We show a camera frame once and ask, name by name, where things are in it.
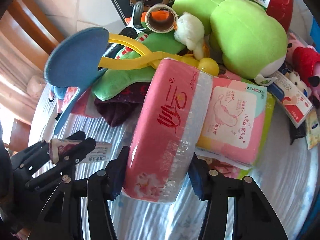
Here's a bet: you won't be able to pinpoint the small white tube box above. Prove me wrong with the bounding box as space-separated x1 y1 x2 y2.
49 139 112 165

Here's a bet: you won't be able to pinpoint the pink tissue pack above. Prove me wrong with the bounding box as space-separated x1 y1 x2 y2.
123 58 213 203

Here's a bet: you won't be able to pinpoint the pink green wet wipes pack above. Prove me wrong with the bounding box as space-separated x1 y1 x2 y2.
195 77 275 171

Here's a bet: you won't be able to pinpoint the white blue toothpaste box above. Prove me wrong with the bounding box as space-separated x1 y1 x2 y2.
267 71 313 128

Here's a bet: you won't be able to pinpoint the white duck plush yellow scarf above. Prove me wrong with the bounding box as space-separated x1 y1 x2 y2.
174 12 207 61

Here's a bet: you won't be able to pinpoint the pink pig plush blue shirt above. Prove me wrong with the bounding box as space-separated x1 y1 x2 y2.
48 85 79 121

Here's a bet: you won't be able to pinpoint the dark maroon cloth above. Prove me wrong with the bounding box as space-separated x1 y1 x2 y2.
94 82 150 127

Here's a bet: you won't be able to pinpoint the black folded umbrella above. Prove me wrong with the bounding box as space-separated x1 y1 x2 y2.
102 43 124 59

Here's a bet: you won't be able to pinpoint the green crocodile plush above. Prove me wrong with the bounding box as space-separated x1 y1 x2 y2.
92 31 185 101

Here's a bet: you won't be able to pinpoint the small white bear plush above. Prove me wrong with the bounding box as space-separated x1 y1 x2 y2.
285 71 312 98

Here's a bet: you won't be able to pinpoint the yellow plastic snowball tongs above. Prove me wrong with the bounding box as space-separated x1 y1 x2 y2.
98 34 220 76

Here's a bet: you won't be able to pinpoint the white lint roller refill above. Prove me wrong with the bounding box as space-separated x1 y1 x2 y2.
145 3 178 34

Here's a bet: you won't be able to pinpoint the pink pig plush red dress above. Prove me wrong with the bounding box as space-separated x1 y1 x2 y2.
286 32 319 104

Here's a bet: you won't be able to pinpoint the large green frog plush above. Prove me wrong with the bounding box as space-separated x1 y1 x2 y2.
172 0 287 79

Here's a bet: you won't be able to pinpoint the black strap pouch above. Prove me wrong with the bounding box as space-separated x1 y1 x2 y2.
289 122 306 145

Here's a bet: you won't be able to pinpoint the wooden door frame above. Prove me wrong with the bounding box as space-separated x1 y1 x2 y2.
1 0 64 152

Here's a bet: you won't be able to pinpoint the metal black handled tool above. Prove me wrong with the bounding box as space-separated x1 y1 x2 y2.
119 2 146 39

